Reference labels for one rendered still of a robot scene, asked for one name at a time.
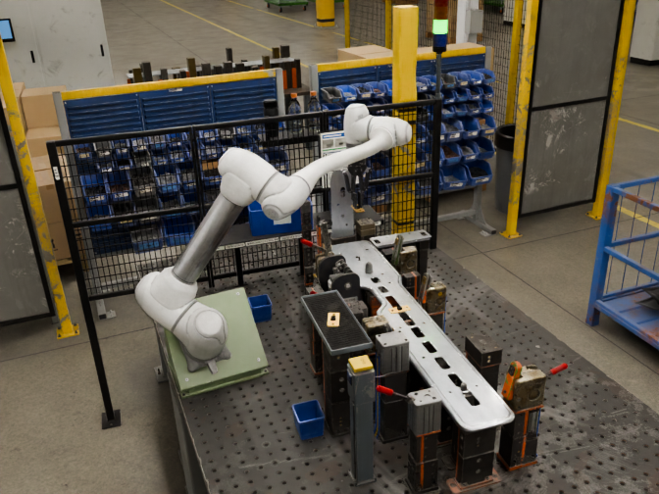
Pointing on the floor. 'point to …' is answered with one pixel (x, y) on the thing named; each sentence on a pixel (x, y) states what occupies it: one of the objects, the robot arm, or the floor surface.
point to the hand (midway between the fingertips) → (357, 199)
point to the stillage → (643, 296)
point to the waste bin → (505, 135)
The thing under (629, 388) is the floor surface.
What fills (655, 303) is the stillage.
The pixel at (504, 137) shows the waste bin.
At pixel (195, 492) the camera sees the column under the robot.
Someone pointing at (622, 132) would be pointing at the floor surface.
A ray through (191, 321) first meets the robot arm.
